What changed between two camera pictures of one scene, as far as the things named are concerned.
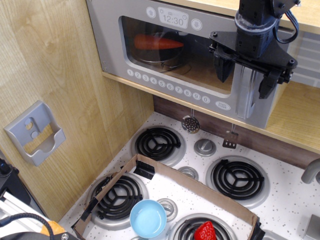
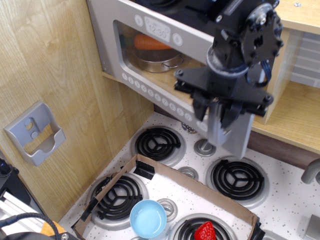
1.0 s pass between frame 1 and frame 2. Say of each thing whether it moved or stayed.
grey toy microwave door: moved
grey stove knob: stayed
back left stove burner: stayed
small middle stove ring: stayed
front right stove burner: stayed
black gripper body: moved
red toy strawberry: stayed
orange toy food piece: stayed
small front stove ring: stayed
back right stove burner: stayed
